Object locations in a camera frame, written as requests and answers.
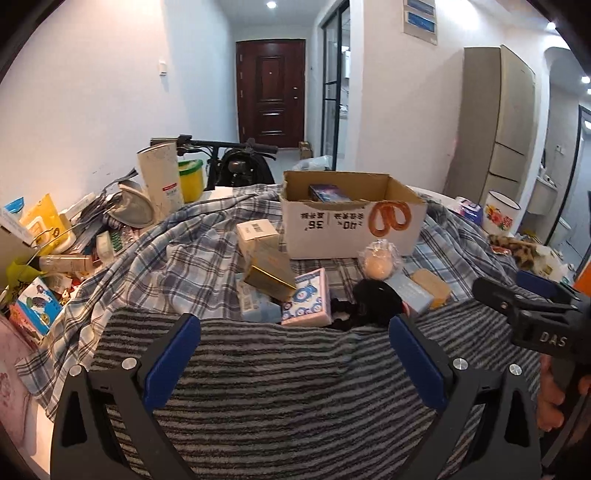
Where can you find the yellow green plastic bag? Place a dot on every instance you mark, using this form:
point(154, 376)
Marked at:
point(21, 272)

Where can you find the gold clear-lidded box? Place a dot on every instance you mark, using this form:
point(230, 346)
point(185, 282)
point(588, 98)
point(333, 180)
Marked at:
point(270, 277)

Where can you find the blue tissue pack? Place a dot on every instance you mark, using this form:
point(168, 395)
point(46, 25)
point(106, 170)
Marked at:
point(468, 210)

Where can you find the brown box with white side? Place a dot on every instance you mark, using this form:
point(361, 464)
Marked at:
point(9, 263)

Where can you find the small cream cube box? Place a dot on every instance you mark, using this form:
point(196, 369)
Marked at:
point(256, 230)

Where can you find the yellow wet wipes packet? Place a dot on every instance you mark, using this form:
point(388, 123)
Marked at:
point(44, 221)

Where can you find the cream cosmetic tube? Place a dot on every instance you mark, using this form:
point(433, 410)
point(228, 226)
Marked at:
point(64, 264)

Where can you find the tan flat box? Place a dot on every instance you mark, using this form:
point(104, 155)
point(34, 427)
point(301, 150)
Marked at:
point(434, 286)

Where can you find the grey striped blanket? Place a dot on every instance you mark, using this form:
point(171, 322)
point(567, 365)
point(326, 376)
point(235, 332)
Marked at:
point(277, 392)

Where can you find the small cardboard box on floor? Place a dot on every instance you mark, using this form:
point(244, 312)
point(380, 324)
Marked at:
point(305, 150)

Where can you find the blue cartoon print box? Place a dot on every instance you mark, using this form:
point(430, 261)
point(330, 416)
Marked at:
point(37, 304)

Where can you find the white plastic bag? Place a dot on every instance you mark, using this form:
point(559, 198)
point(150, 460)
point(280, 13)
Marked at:
point(314, 164)

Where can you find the orange chair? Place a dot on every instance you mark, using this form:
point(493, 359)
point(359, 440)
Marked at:
point(582, 274)

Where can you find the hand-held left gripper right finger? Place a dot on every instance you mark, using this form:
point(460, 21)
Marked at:
point(415, 364)

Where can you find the tall cream cardboard tube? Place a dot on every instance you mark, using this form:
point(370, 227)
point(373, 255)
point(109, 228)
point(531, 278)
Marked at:
point(159, 184)

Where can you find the black hair accessory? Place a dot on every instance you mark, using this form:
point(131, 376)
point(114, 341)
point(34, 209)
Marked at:
point(376, 300)

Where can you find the yellow tub with green lid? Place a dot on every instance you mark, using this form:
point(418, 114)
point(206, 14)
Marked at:
point(191, 182)

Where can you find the black framed glass door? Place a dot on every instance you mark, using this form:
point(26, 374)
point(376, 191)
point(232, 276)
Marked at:
point(330, 69)

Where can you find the white floral enamel mug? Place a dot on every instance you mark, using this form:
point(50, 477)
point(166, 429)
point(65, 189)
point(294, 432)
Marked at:
point(498, 217)

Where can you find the light blue slim box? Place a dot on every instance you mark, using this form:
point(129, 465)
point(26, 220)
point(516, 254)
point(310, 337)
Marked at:
point(411, 293)

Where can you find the grey plastic bag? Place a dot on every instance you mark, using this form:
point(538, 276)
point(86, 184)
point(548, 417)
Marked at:
point(117, 184)

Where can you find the pale blue plastic packet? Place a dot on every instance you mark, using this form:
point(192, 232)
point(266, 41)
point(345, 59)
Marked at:
point(254, 300)

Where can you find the pink blue patterned box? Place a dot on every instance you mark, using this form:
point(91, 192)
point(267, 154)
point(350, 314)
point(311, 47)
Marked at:
point(307, 300)

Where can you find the clear wrapped round sponge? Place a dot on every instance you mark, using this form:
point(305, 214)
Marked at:
point(381, 263)

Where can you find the white washbasin cabinet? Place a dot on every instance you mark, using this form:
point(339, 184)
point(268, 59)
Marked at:
point(541, 196)

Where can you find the dark purple box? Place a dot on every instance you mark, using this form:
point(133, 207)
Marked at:
point(330, 193)

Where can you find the blue plaid cloth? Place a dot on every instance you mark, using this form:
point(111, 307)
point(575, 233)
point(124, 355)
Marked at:
point(184, 258)

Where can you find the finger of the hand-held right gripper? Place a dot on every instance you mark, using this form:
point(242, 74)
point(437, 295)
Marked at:
point(540, 286)
point(496, 297)

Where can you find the dark brown entrance door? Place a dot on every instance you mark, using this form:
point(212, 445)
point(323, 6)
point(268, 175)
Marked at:
point(270, 92)

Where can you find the white toilet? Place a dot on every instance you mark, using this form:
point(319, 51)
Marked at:
point(562, 233)

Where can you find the grey mesh pouch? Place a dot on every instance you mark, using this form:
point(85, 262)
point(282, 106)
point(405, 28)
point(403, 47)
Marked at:
point(134, 212)

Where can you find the person's right hand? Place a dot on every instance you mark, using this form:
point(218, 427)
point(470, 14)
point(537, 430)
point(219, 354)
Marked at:
point(551, 397)

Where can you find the white wall switch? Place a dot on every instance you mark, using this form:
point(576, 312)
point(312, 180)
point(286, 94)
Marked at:
point(162, 67)

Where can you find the beige refrigerator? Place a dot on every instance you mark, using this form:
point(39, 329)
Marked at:
point(508, 115)

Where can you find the green pill blister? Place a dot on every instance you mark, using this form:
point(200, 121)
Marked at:
point(119, 241)

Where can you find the pink printed packet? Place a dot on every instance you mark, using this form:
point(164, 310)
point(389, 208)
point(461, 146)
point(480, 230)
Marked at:
point(16, 392)

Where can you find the wall electrical panel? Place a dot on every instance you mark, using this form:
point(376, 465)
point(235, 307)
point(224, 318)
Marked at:
point(420, 23)

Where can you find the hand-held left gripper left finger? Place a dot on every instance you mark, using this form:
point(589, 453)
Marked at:
point(171, 360)

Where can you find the leopard print cloth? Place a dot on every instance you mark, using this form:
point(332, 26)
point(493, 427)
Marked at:
point(515, 249)

